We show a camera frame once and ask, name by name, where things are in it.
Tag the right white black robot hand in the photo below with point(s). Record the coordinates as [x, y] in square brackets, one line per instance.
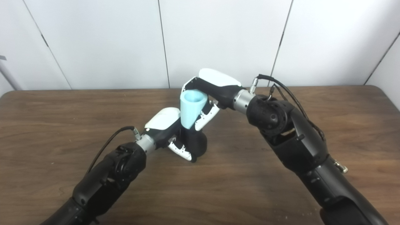
[222, 86]

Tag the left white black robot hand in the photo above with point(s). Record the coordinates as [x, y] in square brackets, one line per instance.
[162, 122]

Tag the black flared nozzle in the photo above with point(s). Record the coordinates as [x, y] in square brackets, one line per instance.
[197, 143]

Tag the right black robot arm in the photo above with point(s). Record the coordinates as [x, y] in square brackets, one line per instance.
[297, 140]

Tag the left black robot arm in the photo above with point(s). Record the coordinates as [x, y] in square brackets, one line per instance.
[106, 178]

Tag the white corner post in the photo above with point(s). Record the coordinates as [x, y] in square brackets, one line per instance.
[9, 78]

